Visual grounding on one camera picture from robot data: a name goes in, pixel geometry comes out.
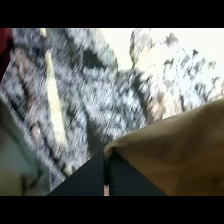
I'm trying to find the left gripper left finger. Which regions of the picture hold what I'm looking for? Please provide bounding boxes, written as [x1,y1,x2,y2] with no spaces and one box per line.
[48,151,107,197]

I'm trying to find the brown T-shirt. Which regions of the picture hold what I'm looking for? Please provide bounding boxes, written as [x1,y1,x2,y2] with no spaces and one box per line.
[103,99,224,197]

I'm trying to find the red garment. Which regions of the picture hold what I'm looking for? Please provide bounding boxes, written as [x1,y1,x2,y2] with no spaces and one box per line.
[0,28,15,83]

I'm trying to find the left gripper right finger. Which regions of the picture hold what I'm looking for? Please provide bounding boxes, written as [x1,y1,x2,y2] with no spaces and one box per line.
[107,151,168,197]

